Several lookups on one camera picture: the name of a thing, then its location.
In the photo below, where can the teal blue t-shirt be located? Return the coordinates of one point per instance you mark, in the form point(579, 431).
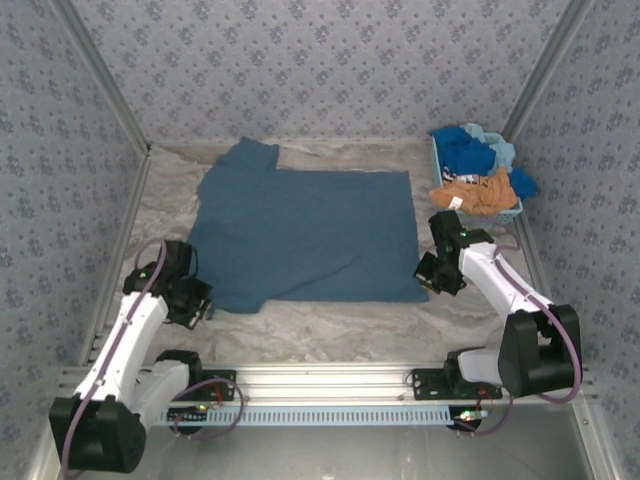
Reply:
point(310, 230)

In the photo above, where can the orange brown t-shirt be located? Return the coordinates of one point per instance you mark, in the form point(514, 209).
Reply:
point(480, 195)

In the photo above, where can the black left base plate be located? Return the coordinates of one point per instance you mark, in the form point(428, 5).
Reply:
point(225, 381)

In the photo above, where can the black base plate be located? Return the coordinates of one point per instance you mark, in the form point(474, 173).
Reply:
point(425, 384)
point(225, 381)

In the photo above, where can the aluminium back rail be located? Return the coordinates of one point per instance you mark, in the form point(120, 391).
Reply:
point(350, 144)

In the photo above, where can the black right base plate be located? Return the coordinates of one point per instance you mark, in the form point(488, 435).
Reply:
point(425, 384)

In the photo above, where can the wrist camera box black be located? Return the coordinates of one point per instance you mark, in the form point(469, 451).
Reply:
point(196, 291)
point(428, 264)

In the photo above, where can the aluminium front frame rail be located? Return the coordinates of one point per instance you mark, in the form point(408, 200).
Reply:
point(325, 382)

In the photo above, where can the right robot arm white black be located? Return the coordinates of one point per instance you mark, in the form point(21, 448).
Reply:
point(500, 285)

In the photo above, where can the light blue plastic basket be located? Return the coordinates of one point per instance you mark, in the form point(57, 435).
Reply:
point(437, 160)

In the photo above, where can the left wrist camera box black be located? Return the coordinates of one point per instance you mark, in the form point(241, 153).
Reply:
point(196, 291)

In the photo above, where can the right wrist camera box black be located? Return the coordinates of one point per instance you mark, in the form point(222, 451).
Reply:
point(428, 264)

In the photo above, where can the grey metal lower panel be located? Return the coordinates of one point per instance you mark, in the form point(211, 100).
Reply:
point(325, 455)

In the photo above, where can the aluminium left corner post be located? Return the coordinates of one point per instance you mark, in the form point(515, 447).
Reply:
point(100, 75)

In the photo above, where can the aluminium left side rail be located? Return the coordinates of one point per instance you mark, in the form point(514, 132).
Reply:
point(131, 200)

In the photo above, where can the aluminium right corner post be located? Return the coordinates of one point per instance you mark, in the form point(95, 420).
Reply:
point(545, 65)

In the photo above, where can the light blue t-shirt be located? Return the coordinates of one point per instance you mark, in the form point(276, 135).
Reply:
point(501, 149)

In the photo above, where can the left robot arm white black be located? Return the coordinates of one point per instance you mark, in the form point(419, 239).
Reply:
point(125, 340)

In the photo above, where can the aluminium corner post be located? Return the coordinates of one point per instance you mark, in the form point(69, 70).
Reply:
point(545, 65)
point(100, 75)

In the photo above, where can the white navy printed t-shirt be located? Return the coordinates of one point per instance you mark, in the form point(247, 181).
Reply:
point(467, 178)

